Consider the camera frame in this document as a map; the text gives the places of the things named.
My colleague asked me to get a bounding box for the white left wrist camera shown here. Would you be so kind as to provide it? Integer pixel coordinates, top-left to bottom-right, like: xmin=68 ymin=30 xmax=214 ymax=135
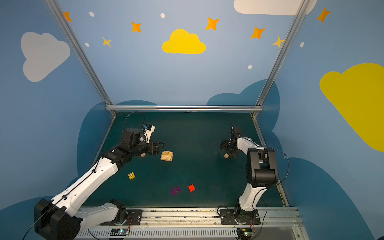
xmin=141 ymin=123 xmax=155 ymax=144

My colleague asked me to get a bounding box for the aluminium back frame rail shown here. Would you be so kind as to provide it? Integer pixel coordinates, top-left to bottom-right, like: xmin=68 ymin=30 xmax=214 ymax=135
xmin=106 ymin=105 xmax=263 ymax=112

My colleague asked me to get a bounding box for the left green circuit board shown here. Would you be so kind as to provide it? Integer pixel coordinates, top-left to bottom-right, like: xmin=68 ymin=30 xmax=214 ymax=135
xmin=110 ymin=229 xmax=130 ymax=237

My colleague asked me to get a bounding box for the green circuit board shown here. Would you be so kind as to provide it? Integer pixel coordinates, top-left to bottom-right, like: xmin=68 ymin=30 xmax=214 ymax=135
xmin=236 ymin=228 xmax=254 ymax=240
xmin=110 ymin=229 xmax=130 ymax=237

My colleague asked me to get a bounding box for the aluminium corner post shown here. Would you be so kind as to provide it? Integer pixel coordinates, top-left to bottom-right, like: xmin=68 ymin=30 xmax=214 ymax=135
xmin=252 ymin=0 xmax=311 ymax=120
xmin=45 ymin=0 xmax=113 ymax=107

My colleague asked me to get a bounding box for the aluminium right corner post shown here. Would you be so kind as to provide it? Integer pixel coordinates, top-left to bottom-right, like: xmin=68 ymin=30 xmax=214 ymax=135
xmin=252 ymin=0 xmax=311 ymax=120

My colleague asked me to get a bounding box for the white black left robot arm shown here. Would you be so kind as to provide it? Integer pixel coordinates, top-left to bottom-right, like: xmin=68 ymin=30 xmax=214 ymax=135
xmin=32 ymin=124 xmax=165 ymax=240

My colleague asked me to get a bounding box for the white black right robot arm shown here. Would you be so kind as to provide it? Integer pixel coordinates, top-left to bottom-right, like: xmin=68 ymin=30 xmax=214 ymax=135
xmin=220 ymin=127 xmax=279 ymax=225

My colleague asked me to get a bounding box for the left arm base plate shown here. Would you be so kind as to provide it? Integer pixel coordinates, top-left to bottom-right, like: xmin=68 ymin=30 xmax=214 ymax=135
xmin=100 ymin=209 xmax=143 ymax=227

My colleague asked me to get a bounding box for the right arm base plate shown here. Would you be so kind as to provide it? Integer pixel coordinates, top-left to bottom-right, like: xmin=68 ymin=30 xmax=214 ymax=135
xmin=217 ymin=208 xmax=261 ymax=225

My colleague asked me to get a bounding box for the red cube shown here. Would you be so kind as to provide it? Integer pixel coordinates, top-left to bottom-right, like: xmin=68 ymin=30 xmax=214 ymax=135
xmin=189 ymin=185 xmax=196 ymax=192

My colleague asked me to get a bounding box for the aluminium left corner post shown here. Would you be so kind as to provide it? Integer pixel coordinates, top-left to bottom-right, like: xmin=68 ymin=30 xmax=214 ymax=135
xmin=45 ymin=0 xmax=113 ymax=107

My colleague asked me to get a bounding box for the yellow cube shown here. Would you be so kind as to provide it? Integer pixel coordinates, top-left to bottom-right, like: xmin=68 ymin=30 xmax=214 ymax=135
xmin=128 ymin=172 xmax=136 ymax=180

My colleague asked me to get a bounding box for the right green circuit board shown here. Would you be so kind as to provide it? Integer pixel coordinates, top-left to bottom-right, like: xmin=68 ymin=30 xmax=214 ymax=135
xmin=236 ymin=228 xmax=254 ymax=240

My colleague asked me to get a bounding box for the aluminium front rail base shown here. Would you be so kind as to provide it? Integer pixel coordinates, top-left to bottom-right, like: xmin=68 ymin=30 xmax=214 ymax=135
xmin=73 ymin=207 xmax=309 ymax=240

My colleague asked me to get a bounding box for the printed wood block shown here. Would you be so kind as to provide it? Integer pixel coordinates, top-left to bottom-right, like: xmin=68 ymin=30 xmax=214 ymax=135
xmin=163 ymin=151 xmax=173 ymax=156

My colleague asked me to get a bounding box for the purple block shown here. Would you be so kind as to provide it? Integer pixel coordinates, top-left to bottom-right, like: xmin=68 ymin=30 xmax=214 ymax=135
xmin=171 ymin=186 xmax=181 ymax=196

